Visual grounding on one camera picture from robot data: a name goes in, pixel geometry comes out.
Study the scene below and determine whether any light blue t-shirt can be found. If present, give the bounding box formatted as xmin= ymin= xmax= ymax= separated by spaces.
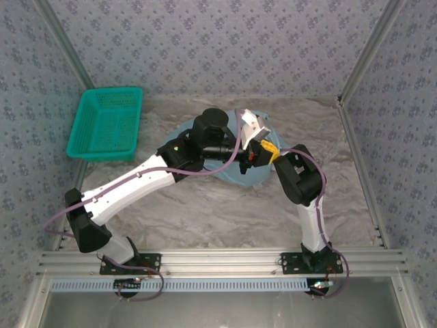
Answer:
xmin=162 ymin=108 xmax=291 ymax=188

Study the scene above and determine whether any green plastic basket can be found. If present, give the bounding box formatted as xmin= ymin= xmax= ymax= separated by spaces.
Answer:
xmin=66 ymin=86 xmax=143 ymax=162

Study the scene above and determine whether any small black controller board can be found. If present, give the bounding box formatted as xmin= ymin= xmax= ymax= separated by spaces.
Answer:
xmin=307 ymin=278 xmax=334 ymax=297
xmin=113 ymin=278 xmax=143 ymax=299

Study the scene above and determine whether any steel sheet panel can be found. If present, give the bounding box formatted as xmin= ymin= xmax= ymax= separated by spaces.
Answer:
xmin=37 ymin=292 xmax=407 ymax=328

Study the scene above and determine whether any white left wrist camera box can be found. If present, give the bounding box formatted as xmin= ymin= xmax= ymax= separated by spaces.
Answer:
xmin=240 ymin=108 xmax=271 ymax=150

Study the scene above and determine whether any aluminium side rail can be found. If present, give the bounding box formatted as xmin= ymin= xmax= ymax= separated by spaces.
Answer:
xmin=53 ymin=159 xmax=90 ymax=252
xmin=336 ymin=97 xmax=390 ymax=249

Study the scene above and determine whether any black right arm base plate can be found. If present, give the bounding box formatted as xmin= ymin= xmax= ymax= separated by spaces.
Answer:
xmin=280 ymin=251 xmax=344 ymax=275

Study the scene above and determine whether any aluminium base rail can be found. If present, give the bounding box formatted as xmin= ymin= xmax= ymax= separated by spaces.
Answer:
xmin=36 ymin=249 xmax=409 ymax=277

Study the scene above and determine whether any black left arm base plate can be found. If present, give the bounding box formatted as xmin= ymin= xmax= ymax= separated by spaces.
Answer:
xmin=99 ymin=252 xmax=162 ymax=275

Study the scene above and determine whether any white slotted cable duct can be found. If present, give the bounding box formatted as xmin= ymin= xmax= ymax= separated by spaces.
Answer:
xmin=50 ymin=277 xmax=317 ymax=293

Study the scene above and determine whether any aluminium corner post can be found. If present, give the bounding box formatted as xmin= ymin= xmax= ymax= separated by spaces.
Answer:
xmin=33 ymin=0 xmax=96 ymax=90
xmin=337 ymin=0 xmax=408 ymax=107

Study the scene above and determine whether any aluminium frame beam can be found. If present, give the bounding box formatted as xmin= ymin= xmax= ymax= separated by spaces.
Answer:
xmin=391 ymin=276 xmax=428 ymax=328
xmin=16 ymin=276 xmax=53 ymax=328

